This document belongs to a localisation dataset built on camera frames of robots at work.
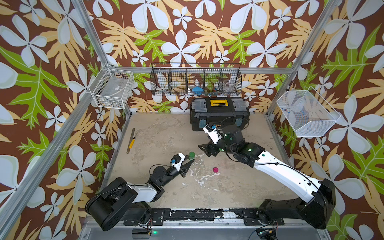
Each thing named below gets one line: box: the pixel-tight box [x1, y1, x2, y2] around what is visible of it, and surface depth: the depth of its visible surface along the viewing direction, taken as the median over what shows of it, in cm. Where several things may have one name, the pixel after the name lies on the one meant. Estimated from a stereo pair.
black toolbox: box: [190, 97, 251, 132], surface depth 101 cm
